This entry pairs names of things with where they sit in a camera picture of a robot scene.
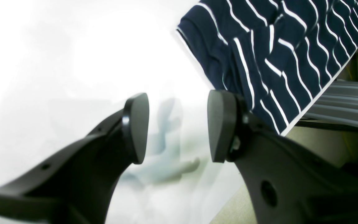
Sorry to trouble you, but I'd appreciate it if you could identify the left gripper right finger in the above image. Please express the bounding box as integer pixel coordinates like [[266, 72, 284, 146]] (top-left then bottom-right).
[[208, 90, 358, 224]]

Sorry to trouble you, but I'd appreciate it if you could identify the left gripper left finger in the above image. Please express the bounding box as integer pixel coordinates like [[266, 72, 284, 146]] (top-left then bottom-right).
[[0, 93, 149, 224]]

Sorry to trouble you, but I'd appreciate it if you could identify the navy white striped T-shirt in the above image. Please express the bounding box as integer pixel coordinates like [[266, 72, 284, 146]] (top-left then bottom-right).
[[177, 0, 358, 136]]

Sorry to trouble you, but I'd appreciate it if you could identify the grey ribbed chair back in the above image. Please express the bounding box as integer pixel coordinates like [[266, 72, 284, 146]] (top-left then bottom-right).
[[296, 82, 358, 132]]

